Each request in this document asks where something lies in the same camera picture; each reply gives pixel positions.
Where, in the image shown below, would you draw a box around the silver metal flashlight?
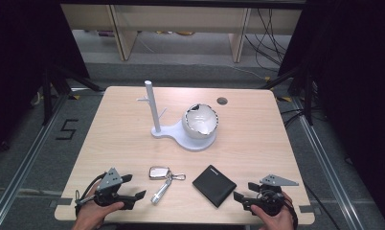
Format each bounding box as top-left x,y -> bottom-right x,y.
149,177 -> 173,206

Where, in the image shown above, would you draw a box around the black hanging cables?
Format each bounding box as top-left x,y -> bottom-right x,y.
243,8 -> 294,75

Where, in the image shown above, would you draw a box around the silver key fob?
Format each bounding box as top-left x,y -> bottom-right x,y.
148,166 -> 171,181

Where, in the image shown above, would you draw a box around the person's right hand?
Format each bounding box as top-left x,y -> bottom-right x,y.
250,191 -> 296,230

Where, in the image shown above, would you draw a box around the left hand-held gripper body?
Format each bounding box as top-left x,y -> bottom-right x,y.
94,167 -> 136,211

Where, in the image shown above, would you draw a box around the person's left hand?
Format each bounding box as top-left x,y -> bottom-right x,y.
73,183 -> 125,230

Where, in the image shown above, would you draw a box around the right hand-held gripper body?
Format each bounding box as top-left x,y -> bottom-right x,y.
242,173 -> 300,218

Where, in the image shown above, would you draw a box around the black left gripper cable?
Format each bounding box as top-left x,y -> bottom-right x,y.
74,172 -> 108,209

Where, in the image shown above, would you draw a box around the white key holder stand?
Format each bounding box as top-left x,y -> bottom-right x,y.
136,80 -> 218,152

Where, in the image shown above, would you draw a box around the aluminium floor rail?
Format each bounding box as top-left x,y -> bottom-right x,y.
0,92 -> 70,226
290,95 -> 365,230

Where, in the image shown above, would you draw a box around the white bowl with dark rim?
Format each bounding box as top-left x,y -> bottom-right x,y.
181,103 -> 220,140

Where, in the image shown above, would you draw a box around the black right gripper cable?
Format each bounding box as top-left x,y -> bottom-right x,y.
284,195 -> 300,230

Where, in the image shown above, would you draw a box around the black floor cable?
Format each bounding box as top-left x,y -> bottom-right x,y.
303,181 -> 342,230

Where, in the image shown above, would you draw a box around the white floor cable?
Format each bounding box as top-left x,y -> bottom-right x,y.
224,62 -> 269,81

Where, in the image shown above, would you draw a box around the black metal stand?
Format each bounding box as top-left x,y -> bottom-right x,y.
41,62 -> 106,127
260,62 -> 317,127

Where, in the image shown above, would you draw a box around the black wallet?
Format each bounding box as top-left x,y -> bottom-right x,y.
192,164 -> 238,209

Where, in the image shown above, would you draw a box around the light wooden shelf unit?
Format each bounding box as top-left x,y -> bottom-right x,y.
60,3 -> 304,63

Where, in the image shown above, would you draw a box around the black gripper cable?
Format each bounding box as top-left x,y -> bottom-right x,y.
74,172 -> 108,209
284,195 -> 300,230

